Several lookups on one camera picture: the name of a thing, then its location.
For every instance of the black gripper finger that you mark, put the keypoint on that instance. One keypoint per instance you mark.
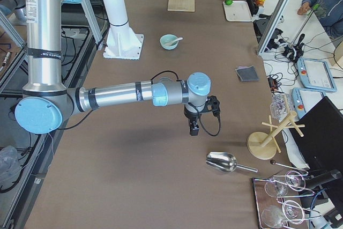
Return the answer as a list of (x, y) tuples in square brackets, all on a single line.
[(194, 130)]

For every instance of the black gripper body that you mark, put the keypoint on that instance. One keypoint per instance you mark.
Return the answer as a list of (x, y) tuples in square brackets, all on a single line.
[(191, 118)]

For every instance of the white ceramic spoon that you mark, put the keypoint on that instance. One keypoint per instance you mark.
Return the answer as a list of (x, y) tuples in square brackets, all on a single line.
[(170, 43)]

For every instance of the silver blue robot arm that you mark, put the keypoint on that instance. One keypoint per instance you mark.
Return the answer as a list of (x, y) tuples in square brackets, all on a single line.
[(47, 102)]

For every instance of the light green ceramic bowl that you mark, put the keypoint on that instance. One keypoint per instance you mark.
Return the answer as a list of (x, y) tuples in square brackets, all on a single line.
[(165, 41)]

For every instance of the metal scoop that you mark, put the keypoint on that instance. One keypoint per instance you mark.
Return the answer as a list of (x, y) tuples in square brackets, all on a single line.
[(226, 162)]

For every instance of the grey sponge cloth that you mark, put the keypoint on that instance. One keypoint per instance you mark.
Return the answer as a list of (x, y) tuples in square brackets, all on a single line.
[(247, 74)]

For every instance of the wooden mug tree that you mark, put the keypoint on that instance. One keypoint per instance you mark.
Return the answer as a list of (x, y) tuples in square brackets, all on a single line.
[(264, 146)]

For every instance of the clear glass jar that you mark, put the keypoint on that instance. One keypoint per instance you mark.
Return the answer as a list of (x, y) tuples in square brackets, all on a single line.
[(279, 106)]

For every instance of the upper left wine glass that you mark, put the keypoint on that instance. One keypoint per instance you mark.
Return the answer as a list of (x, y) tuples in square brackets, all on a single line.
[(276, 189)]

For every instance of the wine glass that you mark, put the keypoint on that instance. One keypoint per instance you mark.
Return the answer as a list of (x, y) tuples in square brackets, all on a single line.
[(273, 217), (293, 212), (295, 180), (276, 189)]

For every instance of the lower teach pendant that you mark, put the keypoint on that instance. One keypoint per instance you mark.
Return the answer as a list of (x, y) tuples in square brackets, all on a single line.
[(305, 99)]

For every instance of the teach pendant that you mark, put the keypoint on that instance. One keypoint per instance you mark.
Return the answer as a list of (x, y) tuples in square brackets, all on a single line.
[(315, 74), (305, 99)]

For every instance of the metal glass rack tray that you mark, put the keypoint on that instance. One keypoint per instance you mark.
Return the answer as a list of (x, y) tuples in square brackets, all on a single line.
[(263, 200)]

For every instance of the upper right wine glass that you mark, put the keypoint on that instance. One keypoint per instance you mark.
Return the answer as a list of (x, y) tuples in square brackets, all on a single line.
[(295, 180)]

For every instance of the white plastic tray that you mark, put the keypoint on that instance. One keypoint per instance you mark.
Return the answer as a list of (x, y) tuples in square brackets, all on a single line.
[(238, 11)]

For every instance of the lower left wine glass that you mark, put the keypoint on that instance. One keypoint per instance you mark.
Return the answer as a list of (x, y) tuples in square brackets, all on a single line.
[(273, 217)]

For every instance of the wooden cutting board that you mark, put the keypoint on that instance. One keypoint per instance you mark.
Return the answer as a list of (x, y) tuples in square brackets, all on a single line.
[(181, 5)]

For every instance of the green lime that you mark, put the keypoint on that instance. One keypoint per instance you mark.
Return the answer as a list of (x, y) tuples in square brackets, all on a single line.
[(228, 2)]

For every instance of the upper teach pendant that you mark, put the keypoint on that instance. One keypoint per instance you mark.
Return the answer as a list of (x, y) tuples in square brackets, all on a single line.
[(315, 74)]

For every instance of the black monitor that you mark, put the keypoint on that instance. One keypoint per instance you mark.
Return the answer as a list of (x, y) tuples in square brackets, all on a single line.
[(321, 143)]

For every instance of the lower right wine glass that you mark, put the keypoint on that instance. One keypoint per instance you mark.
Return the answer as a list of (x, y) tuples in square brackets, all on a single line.
[(293, 212)]

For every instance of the person in blue sweater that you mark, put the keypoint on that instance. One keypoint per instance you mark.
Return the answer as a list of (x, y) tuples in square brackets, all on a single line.
[(329, 14)]

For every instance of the clear plastic bag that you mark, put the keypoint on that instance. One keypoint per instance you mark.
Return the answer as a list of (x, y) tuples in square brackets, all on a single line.
[(10, 166)]

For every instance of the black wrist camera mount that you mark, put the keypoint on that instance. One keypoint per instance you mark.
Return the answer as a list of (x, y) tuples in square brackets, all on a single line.
[(212, 104)]

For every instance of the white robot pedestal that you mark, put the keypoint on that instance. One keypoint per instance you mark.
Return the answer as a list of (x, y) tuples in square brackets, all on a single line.
[(122, 42)]

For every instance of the aluminium frame post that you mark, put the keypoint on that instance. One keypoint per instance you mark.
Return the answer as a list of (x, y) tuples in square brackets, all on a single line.
[(271, 26)]

